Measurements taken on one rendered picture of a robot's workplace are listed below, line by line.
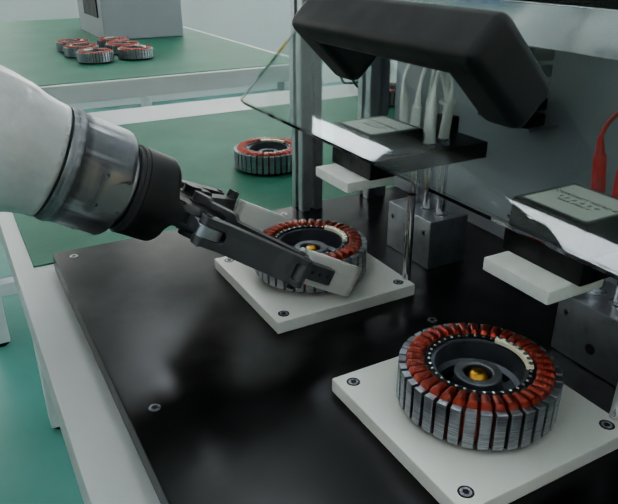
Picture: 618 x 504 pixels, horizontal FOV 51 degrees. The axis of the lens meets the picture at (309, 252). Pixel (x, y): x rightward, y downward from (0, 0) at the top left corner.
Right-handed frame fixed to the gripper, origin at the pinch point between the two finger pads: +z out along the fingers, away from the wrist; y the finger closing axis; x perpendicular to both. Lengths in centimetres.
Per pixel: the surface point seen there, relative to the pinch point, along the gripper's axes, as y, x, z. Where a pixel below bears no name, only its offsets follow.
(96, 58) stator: -162, 4, 14
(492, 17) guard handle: 37.6, 15.1, -25.8
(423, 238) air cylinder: 2.7, 5.9, 10.7
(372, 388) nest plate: 19.3, -4.5, -3.5
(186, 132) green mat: -70, 1, 13
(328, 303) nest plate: 6.7, -2.7, -0.4
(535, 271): 24.7, 8.6, -0.4
